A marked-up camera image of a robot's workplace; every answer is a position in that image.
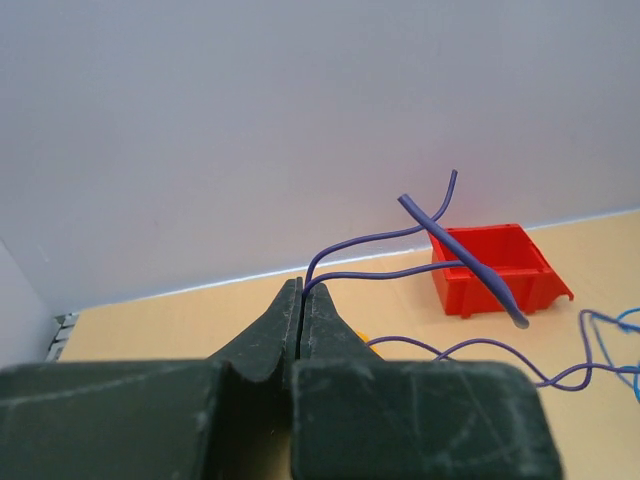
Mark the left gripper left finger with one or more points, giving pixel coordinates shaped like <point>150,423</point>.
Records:
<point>161,419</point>

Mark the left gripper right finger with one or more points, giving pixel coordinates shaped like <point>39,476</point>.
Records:
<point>358,416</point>

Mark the yellow plastic bin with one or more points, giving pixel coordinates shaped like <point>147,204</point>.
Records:
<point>370,345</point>

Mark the red plastic bin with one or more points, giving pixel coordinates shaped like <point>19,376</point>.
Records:
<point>511,253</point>

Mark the left aluminium side rail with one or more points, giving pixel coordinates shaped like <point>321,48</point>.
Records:
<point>65,325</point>

